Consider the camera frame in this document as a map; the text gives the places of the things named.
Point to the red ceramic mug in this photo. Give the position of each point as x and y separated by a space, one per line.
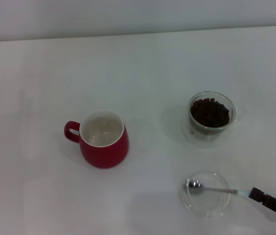
106 154

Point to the clear glass cup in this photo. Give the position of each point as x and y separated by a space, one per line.
232 107

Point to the pile of coffee beans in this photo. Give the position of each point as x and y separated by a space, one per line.
210 112

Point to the small clear glass dish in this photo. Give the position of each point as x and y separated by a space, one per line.
209 208

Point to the clear glass saucer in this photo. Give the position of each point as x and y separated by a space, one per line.
185 133

